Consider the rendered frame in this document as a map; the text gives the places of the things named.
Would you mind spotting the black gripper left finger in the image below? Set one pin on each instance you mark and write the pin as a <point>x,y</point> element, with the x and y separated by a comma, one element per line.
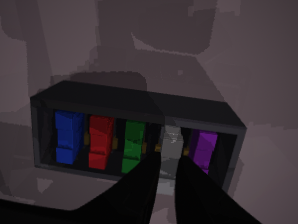
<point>129,201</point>

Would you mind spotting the green fuse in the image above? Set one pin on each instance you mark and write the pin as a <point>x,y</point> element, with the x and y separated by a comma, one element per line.
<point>134,136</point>

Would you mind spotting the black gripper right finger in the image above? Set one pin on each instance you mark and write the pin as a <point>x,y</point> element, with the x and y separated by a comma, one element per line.
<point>199,200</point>

